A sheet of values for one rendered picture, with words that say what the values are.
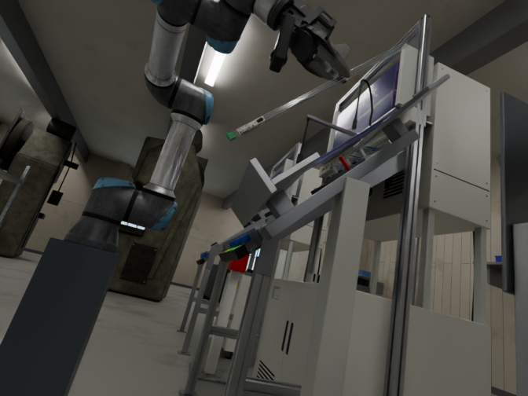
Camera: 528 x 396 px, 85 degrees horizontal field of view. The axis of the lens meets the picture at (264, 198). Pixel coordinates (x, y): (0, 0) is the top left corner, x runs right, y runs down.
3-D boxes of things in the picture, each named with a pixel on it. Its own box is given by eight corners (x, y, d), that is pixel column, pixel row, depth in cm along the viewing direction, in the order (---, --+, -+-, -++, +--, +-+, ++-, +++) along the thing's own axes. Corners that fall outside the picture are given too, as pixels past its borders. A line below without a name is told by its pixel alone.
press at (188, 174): (56, 284, 362) (140, 93, 449) (75, 276, 483) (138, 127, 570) (175, 308, 414) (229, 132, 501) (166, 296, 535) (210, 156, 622)
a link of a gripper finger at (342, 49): (368, 55, 60) (334, 27, 61) (353, 70, 58) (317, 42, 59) (361, 65, 63) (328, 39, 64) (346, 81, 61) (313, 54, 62)
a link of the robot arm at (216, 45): (194, 26, 73) (210, -20, 66) (233, 49, 78) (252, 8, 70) (188, 38, 68) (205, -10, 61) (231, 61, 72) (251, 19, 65)
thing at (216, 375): (189, 378, 158) (227, 240, 181) (188, 364, 180) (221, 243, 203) (231, 385, 163) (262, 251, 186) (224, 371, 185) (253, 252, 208)
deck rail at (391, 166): (266, 247, 89) (257, 229, 89) (265, 247, 91) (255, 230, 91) (414, 163, 115) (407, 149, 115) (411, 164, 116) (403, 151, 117)
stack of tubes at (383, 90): (392, 109, 122) (398, 60, 130) (331, 153, 170) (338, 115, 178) (416, 120, 125) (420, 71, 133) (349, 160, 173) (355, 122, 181)
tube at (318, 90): (230, 138, 52) (227, 133, 53) (229, 141, 54) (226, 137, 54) (409, 44, 68) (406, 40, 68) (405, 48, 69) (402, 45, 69)
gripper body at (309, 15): (340, 22, 61) (298, -15, 61) (317, 43, 58) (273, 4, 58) (325, 49, 68) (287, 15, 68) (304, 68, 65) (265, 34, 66)
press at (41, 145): (20, 262, 506) (87, 122, 592) (-76, 240, 463) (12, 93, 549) (44, 261, 640) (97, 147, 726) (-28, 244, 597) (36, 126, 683)
